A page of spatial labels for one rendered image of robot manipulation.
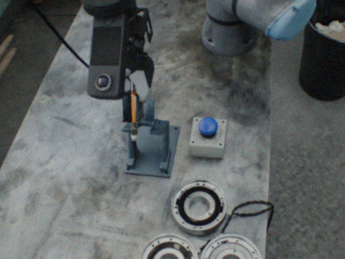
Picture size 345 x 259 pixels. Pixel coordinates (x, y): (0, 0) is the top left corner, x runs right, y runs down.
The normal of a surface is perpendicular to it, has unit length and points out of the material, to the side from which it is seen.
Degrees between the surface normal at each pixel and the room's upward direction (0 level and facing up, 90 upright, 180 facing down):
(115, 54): 32
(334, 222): 0
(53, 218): 0
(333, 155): 0
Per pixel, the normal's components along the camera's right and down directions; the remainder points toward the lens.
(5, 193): -0.11, -0.57
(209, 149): -0.18, 0.82
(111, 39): -0.17, -0.05
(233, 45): -0.02, 0.61
